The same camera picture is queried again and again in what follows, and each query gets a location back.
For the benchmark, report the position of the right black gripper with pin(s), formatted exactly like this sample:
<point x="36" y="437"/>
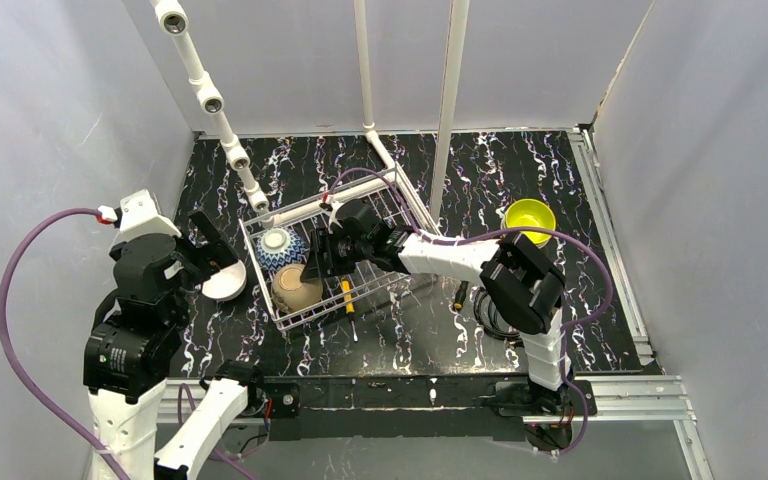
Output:
<point x="325" y="250"/>

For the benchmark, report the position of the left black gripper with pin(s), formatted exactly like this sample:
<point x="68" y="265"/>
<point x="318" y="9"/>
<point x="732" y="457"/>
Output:
<point x="205" y="249"/>

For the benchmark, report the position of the grey white bowl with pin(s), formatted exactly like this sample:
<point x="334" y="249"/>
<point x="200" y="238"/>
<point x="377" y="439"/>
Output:
<point x="227" y="284"/>

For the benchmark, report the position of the white bowl brown rim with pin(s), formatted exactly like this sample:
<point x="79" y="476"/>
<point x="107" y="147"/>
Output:
<point x="290" y="293"/>

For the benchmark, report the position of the red patterned blue bowl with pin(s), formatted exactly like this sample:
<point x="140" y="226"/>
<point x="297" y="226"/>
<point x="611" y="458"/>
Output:
<point x="279" y="247"/>

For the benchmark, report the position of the yellow green bowl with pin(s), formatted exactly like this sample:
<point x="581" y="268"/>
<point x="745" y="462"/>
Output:
<point x="529" y="213"/>

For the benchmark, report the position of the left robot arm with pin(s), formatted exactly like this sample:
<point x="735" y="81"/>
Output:
<point x="137" y="331"/>

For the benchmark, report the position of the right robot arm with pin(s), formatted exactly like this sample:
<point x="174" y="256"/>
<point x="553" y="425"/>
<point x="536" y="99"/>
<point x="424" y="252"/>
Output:
<point x="525" y="288"/>

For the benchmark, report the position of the white vertical pole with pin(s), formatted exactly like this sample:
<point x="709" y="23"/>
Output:
<point x="456" y="33"/>

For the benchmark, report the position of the white wire dish rack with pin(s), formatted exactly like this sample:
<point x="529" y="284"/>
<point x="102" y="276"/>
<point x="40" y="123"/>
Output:
<point x="393" y="199"/>

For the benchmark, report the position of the yellow handled screwdriver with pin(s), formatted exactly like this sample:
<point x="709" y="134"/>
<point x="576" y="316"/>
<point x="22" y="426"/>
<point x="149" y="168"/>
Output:
<point x="349" y="307"/>

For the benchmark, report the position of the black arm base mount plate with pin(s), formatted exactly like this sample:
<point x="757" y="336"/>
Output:
<point x="499" y="406"/>

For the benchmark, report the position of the black orange handled screwdriver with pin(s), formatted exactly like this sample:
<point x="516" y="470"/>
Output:
<point x="460" y="296"/>

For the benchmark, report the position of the white pvc pipe frame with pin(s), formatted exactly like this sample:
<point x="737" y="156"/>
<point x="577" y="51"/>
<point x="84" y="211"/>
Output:
<point x="267" y="68"/>

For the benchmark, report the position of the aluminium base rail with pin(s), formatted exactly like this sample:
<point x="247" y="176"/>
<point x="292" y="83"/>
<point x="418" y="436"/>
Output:
<point x="168" y="428"/>

